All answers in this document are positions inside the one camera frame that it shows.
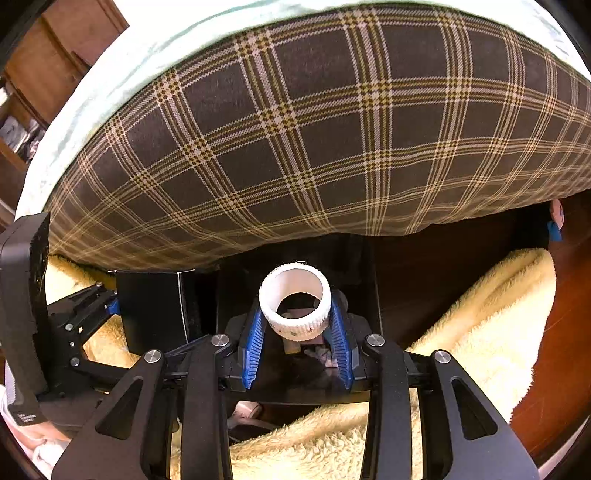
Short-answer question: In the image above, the white tape roll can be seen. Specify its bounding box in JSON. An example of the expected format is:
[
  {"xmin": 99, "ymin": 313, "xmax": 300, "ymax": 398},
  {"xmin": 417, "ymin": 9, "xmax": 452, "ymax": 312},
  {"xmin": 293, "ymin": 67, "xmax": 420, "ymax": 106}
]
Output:
[{"xmin": 259, "ymin": 261, "xmax": 332, "ymax": 342}]

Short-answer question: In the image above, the light blue printed bed sheet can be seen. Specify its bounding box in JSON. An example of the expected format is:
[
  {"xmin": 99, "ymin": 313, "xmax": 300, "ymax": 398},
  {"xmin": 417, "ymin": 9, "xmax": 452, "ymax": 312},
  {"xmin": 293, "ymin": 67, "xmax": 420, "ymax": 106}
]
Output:
[{"xmin": 16, "ymin": 0, "xmax": 585, "ymax": 217}]

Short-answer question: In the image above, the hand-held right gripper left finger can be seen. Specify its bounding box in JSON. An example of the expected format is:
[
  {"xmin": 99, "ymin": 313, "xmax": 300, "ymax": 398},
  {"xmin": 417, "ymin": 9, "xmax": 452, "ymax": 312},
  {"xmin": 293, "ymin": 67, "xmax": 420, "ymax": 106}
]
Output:
[{"xmin": 51, "ymin": 302, "xmax": 273, "ymax": 480}]

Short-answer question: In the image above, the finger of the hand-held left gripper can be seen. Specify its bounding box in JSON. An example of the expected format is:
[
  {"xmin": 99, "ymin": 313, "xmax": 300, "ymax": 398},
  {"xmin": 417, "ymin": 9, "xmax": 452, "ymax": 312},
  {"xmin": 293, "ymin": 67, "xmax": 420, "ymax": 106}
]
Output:
[
  {"xmin": 48, "ymin": 282, "xmax": 120, "ymax": 330},
  {"xmin": 67, "ymin": 350, "xmax": 141, "ymax": 377}
]

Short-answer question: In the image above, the pink and blue object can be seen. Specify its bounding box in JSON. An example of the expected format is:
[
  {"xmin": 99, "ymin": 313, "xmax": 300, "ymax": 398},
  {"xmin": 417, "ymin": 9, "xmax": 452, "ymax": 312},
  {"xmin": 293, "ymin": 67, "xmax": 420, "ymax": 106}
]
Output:
[{"xmin": 547, "ymin": 198, "xmax": 565, "ymax": 243}]

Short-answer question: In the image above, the brown plaid mattress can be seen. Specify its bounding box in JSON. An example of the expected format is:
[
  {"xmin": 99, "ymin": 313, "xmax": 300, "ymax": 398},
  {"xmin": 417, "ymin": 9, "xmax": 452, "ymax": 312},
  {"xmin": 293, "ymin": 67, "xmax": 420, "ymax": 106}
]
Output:
[{"xmin": 44, "ymin": 4, "xmax": 591, "ymax": 271}]

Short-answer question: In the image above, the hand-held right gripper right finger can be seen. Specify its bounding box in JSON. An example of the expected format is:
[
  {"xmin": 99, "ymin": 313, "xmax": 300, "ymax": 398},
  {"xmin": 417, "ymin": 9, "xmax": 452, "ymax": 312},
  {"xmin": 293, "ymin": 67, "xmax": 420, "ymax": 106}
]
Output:
[{"xmin": 329, "ymin": 295, "xmax": 540, "ymax": 480}]

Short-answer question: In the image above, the black box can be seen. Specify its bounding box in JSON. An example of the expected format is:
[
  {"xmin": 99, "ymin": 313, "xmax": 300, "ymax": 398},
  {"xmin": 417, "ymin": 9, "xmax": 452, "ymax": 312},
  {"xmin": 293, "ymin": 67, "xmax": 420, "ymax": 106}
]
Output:
[{"xmin": 115, "ymin": 269, "xmax": 197, "ymax": 356}]

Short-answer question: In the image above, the black bin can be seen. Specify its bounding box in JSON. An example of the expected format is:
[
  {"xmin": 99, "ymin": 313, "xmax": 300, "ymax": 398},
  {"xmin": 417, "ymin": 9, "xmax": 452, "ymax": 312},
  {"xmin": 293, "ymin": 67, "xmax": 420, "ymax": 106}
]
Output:
[{"xmin": 215, "ymin": 240, "xmax": 384, "ymax": 404}]

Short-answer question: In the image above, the yellow fluffy blanket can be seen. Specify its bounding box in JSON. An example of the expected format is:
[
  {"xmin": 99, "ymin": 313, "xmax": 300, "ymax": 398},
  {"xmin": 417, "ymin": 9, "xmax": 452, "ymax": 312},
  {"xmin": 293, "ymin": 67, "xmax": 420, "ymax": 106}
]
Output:
[{"xmin": 44, "ymin": 248, "xmax": 557, "ymax": 480}]

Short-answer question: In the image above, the purple wrapper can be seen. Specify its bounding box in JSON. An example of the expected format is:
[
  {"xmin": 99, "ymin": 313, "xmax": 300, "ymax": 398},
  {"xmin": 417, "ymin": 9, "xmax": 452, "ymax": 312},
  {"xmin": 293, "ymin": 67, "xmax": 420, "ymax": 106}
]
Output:
[{"xmin": 305, "ymin": 347, "xmax": 340, "ymax": 368}]

